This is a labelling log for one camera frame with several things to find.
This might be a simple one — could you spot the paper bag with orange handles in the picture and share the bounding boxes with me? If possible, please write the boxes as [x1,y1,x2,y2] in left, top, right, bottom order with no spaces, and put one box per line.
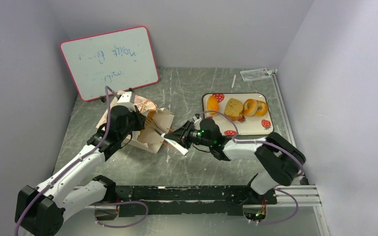
[110,91,174,153]

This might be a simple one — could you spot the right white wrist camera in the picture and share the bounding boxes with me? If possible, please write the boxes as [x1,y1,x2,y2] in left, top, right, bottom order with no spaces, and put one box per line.
[192,114,202,126]

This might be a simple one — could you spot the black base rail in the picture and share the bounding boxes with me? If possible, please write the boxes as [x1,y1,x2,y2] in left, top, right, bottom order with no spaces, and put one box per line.
[83,185,278,218]

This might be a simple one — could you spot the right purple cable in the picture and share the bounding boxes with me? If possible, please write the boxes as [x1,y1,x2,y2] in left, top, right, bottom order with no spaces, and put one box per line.
[192,111,306,226]

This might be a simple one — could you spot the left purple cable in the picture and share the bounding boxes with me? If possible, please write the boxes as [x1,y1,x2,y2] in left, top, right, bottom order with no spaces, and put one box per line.
[14,86,150,236]

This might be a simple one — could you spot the strawberry print tray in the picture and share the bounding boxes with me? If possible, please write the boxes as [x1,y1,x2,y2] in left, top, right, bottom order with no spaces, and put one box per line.
[201,92,274,136]

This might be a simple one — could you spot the yellow fake doughnut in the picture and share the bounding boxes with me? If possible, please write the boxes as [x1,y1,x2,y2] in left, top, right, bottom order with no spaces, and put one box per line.
[243,99,258,117]
[254,100,268,117]

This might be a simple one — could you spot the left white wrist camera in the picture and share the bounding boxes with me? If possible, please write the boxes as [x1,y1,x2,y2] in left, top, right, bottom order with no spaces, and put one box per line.
[117,91,135,110]

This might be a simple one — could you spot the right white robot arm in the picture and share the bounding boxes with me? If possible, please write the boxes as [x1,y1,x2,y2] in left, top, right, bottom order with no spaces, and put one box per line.
[163,118,306,204]

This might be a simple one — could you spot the small white stick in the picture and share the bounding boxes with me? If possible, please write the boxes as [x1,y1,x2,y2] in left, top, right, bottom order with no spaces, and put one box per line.
[231,75,237,89]

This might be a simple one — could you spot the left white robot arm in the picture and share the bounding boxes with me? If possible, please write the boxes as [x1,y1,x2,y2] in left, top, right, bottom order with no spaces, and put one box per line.
[14,105,146,236]

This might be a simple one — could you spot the white card on table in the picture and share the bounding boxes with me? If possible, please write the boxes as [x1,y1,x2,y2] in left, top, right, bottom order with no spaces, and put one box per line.
[240,68,273,82]

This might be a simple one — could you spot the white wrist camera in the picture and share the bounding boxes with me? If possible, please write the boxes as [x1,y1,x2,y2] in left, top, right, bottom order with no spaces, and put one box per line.
[117,91,135,110]
[192,114,202,126]

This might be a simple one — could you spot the yellow fake bread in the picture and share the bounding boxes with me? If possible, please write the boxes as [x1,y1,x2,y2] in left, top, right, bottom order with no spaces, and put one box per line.
[224,98,244,121]

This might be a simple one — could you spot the orange fake bread piece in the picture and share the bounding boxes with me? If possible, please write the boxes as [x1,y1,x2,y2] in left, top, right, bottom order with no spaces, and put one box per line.
[207,95,219,116]

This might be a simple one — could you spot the metal serving tongs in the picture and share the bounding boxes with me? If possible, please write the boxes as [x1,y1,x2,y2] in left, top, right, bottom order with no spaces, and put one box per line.
[145,119,189,156]

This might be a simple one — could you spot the red framed whiteboard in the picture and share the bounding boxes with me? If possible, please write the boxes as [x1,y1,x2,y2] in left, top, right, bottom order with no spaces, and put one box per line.
[60,26,160,101]

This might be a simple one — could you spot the purple cable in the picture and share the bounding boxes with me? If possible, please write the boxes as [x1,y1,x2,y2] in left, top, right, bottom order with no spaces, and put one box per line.
[14,86,150,236]
[192,111,306,226]

